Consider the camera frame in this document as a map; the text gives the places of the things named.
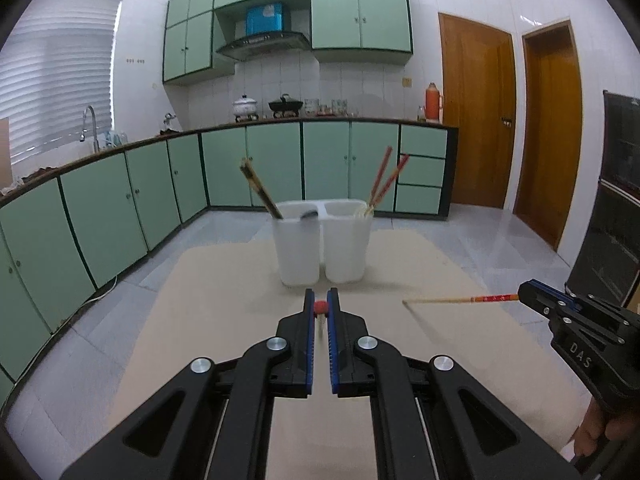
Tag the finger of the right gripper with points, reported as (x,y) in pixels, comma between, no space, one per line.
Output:
(546,300)

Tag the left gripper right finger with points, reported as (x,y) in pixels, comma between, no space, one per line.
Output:
(432,420)

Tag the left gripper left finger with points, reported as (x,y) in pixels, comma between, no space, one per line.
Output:
(211,420)

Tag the white double utensil holder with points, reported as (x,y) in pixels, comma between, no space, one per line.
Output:
(334,246)

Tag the right hand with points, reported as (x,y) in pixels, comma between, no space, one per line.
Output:
(595,425)

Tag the black appliance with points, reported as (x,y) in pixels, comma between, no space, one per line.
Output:
(607,265)

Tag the wooden door right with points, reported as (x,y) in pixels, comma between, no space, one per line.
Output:
(553,131)

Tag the wooden door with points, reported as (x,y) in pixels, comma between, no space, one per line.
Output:
(553,131)
(478,74)

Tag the orange thermos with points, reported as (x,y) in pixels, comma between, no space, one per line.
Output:
(432,103)

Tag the wooden door left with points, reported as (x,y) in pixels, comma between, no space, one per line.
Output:
(478,74)

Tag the green lower cabinets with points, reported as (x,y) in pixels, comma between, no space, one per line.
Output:
(71,231)

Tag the green cabinets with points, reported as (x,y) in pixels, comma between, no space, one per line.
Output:
(71,231)
(366,31)

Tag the kettle on counter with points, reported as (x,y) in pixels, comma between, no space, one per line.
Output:
(167,124)

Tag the metal faucet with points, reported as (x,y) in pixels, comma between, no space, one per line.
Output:
(90,128)

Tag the white pot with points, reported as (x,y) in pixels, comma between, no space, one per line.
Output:
(245,109)

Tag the cardboard box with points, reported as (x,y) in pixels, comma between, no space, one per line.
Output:
(6,176)

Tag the black wok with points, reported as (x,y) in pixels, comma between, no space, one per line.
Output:
(285,107)

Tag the green upper cabinets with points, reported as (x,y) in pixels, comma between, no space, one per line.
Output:
(366,31)

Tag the black range hood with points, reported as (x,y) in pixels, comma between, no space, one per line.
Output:
(264,43)

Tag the window blind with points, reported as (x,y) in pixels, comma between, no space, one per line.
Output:
(57,60)

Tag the blue box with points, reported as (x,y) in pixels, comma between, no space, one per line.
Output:
(271,17)

